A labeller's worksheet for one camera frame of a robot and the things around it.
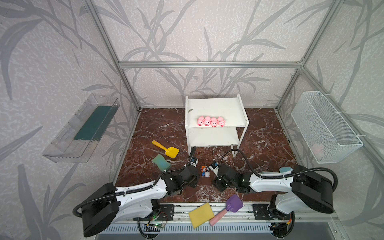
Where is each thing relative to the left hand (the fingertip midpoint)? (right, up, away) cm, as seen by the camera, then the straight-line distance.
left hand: (198, 170), depth 84 cm
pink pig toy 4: (+11, +28, -17) cm, 35 cm away
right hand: (+9, -3, +1) cm, 9 cm away
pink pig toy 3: (+7, +28, -17) cm, 33 cm away
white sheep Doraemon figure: (+5, -2, +1) cm, 6 cm away
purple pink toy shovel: (+19, -15, -7) cm, 25 cm away
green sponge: (-21, +2, +5) cm, 22 cm away
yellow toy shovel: (-18, +8, +12) cm, 23 cm away
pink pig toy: (+2, +29, -16) cm, 33 cm away
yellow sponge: (+2, -17, -13) cm, 21 cm away
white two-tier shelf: (+17, +34, -8) cm, 39 cm away
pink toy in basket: (+61, +13, -9) cm, 63 cm away
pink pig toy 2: (+5, +29, -17) cm, 33 cm away
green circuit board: (-20, -22, -13) cm, 32 cm away
